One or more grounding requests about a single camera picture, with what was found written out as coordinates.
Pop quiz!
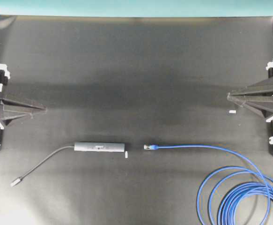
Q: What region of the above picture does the blue LAN cable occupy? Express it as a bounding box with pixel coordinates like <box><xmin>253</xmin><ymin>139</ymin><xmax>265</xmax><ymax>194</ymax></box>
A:
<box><xmin>143</xmin><ymin>143</ymin><xmax>273</xmax><ymax>225</ymax></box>

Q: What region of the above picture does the black table mat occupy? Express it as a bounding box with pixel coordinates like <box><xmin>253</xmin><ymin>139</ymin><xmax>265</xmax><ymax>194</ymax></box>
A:
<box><xmin>0</xmin><ymin>16</ymin><xmax>273</xmax><ymax>225</ymax></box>

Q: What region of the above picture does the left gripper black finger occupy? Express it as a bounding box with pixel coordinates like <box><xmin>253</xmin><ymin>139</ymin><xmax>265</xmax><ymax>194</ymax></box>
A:
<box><xmin>2</xmin><ymin>98</ymin><xmax>46</xmax><ymax>111</ymax></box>
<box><xmin>1</xmin><ymin>110</ymin><xmax>37</xmax><ymax>128</ymax></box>

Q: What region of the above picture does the grey USB hub with cable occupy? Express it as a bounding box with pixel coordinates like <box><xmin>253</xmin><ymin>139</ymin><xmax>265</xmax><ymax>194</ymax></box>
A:
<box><xmin>10</xmin><ymin>142</ymin><xmax>126</xmax><ymax>187</ymax></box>

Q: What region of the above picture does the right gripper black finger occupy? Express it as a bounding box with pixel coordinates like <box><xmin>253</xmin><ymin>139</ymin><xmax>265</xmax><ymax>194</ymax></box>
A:
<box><xmin>227</xmin><ymin>95</ymin><xmax>273</xmax><ymax>117</ymax></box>
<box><xmin>228</xmin><ymin>77</ymin><xmax>273</xmax><ymax>96</ymax></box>

